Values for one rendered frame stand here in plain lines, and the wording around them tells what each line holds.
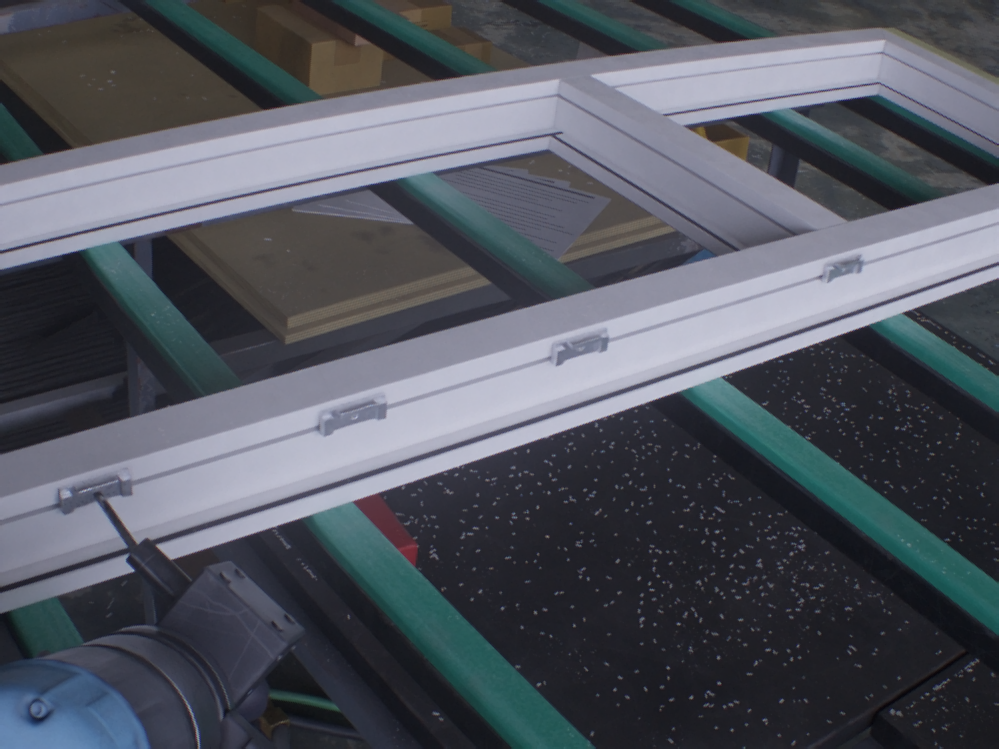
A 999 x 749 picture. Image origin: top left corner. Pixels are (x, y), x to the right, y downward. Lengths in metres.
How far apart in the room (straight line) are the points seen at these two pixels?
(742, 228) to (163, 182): 0.53
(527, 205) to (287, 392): 1.00
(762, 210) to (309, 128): 0.43
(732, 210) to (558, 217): 0.57
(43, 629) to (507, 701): 0.28
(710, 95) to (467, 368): 0.77
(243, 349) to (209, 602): 1.00
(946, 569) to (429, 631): 0.37
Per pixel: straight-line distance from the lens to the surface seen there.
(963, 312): 3.34
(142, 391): 1.53
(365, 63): 2.23
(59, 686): 0.44
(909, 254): 1.30
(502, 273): 1.27
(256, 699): 0.71
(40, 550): 0.87
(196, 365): 1.07
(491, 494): 1.41
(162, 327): 1.12
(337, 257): 1.71
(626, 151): 1.42
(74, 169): 1.23
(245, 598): 0.59
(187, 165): 1.28
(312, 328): 1.59
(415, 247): 1.75
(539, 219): 1.84
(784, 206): 1.28
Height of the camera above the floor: 1.44
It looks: 31 degrees down
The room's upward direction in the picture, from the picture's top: 8 degrees clockwise
